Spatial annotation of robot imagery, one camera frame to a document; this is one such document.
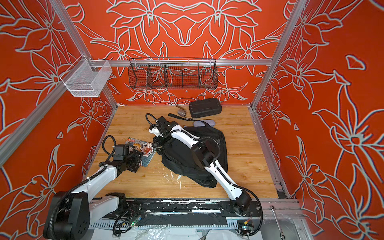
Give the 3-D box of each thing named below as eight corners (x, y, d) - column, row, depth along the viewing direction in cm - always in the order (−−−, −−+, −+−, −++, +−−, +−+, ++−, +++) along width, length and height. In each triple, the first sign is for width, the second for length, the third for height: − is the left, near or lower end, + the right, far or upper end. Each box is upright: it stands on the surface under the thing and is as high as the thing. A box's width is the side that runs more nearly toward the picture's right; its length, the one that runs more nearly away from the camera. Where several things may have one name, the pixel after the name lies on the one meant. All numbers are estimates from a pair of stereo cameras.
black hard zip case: (191, 119, 113) (191, 114, 108) (187, 105, 122) (187, 100, 118) (222, 114, 116) (223, 109, 111) (216, 101, 125) (217, 96, 121)
